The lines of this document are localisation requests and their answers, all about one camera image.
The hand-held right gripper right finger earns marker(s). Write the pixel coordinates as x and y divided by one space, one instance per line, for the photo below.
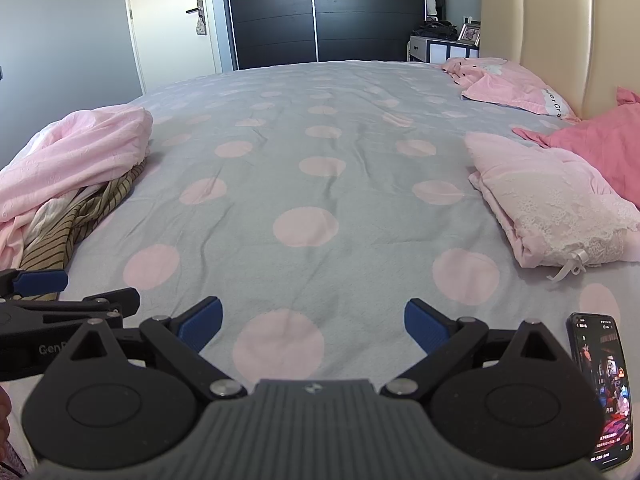
425 325

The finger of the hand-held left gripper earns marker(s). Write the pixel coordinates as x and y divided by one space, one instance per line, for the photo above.
40 282
90 302

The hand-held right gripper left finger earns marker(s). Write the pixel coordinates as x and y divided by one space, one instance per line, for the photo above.
202 322

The light pink garment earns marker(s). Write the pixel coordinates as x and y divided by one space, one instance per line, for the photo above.
75 160

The brown striped garment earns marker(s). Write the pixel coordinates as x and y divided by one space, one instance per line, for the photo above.
75 225

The purple fluffy robe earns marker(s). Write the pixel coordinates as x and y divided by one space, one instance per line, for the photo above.
12 460

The grey polka dot bedsheet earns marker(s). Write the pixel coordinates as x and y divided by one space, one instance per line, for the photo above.
300 185

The folded pink lace garment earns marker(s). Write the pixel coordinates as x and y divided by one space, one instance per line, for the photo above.
540 195

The black smartphone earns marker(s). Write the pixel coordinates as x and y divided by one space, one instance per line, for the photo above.
600 390

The dark pink pillow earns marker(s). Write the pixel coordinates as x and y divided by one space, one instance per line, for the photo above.
600 145

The pink printed pillow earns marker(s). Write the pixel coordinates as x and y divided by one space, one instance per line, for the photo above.
515 85

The pink dotted cloth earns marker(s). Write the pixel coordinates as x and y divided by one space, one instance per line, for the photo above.
457 67

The white and dark nightstand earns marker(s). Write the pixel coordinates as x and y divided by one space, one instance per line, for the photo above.
440 52

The white door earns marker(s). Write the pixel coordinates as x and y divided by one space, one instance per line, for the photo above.
165 35

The dark bag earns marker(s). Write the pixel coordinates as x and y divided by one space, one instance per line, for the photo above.
437 30

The black sliding wardrobe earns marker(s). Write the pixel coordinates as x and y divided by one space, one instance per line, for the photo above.
280 25

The beige padded headboard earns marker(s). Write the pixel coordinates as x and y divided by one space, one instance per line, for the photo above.
550 35

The photo frame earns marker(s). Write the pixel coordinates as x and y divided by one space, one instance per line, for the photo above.
470 34

